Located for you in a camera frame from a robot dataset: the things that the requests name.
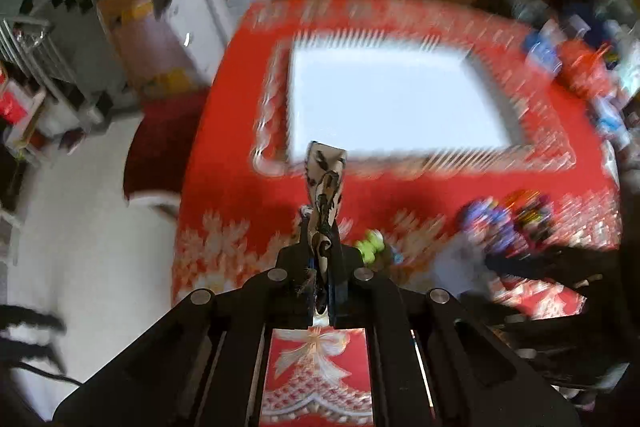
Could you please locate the leopard print hair bow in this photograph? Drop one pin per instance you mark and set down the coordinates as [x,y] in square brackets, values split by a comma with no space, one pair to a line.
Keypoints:
[324,169]

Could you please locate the metal stair railing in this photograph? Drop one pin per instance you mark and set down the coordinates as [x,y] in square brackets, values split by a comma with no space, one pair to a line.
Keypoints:
[61,45]

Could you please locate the white striped jewelry tray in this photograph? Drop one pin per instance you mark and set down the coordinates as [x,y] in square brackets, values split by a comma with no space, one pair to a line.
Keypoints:
[404,104]

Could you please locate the red plastic bag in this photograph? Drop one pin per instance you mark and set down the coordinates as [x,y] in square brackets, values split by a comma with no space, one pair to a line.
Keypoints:
[583,71]

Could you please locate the blue tissue pack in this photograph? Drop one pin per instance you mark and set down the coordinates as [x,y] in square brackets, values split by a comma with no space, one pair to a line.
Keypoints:
[541,47]

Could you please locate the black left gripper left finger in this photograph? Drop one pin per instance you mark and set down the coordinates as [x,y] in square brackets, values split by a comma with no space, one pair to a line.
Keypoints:
[298,293]

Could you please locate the red floral tablecloth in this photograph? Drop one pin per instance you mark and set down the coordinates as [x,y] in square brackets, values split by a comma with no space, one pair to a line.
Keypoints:
[234,220]

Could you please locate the grey jacket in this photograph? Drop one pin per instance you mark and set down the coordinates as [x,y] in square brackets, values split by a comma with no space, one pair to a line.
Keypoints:
[204,28]

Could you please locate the dark red stool cushion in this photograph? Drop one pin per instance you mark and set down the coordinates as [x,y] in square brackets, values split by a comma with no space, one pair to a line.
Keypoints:
[159,153]

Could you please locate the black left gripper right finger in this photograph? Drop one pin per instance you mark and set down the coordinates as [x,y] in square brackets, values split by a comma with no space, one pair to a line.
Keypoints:
[345,274]

